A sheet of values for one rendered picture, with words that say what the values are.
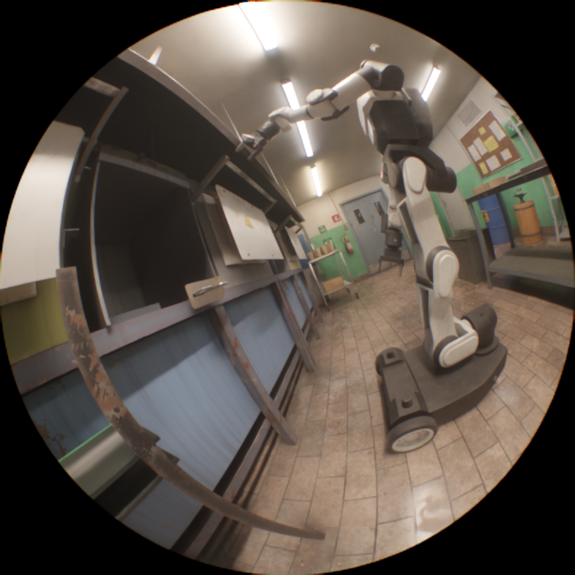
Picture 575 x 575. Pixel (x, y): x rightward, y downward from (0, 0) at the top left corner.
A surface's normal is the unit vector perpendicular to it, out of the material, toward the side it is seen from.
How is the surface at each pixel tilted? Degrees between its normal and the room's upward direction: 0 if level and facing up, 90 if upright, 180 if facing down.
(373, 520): 0
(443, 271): 90
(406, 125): 98
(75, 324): 90
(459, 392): 0
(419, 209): 115
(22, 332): 90
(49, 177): 90
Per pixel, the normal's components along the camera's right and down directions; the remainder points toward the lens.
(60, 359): 0.89, -0.37
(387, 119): -0.38, 0.36
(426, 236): -0.30, 0.18
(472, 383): -0.39, -0.92
